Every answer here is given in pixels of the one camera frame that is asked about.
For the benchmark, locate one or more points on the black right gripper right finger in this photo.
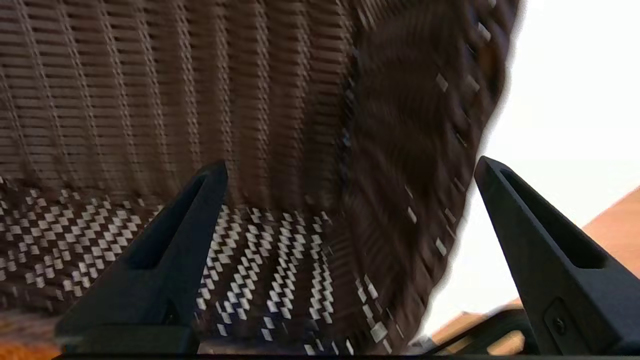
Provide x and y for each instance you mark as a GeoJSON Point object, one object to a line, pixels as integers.
{"type": "Point", "coordinates": [575, 290]}

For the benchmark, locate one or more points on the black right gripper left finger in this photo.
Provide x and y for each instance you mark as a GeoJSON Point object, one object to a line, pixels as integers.
{"type": "Point", "coordinates": [150, 285]}

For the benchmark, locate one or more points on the dark brown wicker basket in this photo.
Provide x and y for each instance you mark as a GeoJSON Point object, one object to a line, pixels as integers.
{"type": "Point", "coordinates": [250, 100]}

